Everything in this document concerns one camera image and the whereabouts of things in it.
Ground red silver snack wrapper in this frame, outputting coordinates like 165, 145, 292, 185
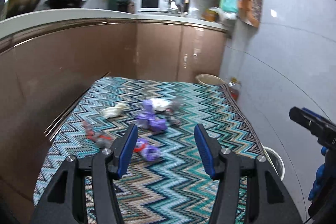
82, 121, 112, 149

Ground white tissue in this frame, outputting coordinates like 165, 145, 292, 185
101, 102, 126, 119

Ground white rimmed trash can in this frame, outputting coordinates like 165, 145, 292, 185
264, 147, 285, 181

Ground brown kitchen cabinets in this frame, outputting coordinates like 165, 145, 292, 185
1, 19, 227, 223

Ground white paper trash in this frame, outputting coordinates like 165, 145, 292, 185
149, 98, 171, 112

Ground white kitchen countertop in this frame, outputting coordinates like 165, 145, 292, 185
0, 9, 233, 39

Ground right blue white gloved hand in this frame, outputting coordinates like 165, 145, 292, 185
308, 162, 327, 201

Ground purple red wrapper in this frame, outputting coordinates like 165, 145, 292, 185
133, 138, 161, 162

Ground zigzag patterned table cloth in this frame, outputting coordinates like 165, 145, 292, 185
33, 77, 264, 223

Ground cooking oil bottle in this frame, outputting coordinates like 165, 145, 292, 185
228, 77, 241, 101

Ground grey red wrapper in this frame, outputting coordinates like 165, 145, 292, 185
165, 98, 183, 126

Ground beige waste bin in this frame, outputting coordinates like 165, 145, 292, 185
195, 74, 225, 86

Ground white microwave oven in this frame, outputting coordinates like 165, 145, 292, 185
138, 0, 169, 12

